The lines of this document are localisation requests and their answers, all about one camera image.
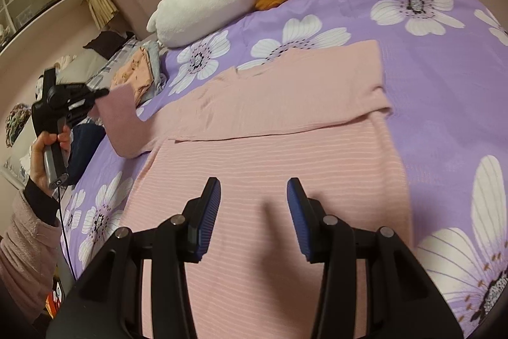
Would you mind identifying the pink striped long-sleeve top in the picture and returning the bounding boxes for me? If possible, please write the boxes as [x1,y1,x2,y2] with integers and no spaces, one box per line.
[97,40,412,338]

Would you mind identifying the person left hand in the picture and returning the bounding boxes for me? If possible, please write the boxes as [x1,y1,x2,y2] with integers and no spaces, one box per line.
[29,125,71,196]

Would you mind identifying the beige pillow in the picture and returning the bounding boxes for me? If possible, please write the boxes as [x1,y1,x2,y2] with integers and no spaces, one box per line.
[57,49,108,84]

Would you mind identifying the navy blue garment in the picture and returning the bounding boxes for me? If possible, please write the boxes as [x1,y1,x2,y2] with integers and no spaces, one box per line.
[66,123,106,186]

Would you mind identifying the colourful crochet item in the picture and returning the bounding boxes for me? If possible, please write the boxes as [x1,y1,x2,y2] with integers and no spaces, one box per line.
[5,103,31,148]

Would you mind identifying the plaid grey blanket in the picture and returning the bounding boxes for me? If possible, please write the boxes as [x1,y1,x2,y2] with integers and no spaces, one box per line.
[86,38,140,90]

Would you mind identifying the orange patterned folded garment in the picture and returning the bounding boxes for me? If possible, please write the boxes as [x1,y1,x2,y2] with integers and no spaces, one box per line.
[110,47,154,106]

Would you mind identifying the yellow pleated fabric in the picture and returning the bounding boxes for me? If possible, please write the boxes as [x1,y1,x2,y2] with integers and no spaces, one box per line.
[86,0,119,30]

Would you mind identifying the grey folded garment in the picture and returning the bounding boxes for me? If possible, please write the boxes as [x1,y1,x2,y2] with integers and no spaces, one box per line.
[139,40,167,105]

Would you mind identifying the pink fuzzy left sleeve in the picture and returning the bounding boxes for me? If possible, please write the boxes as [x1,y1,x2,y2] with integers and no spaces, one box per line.
[1,180,61,323]

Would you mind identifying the purple floral bedsheet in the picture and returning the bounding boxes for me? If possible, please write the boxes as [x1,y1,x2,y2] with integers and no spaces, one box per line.
[60,0,507,336]

